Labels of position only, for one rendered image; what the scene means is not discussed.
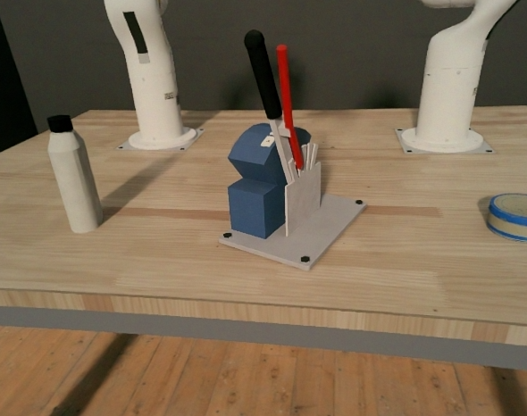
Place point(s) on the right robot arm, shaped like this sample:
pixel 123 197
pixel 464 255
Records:
pixel 139 28

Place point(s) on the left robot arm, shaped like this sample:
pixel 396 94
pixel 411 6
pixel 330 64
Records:
pixel 451 76

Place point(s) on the white bottle with black cap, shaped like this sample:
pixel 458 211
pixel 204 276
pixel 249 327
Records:
pixel 72 169

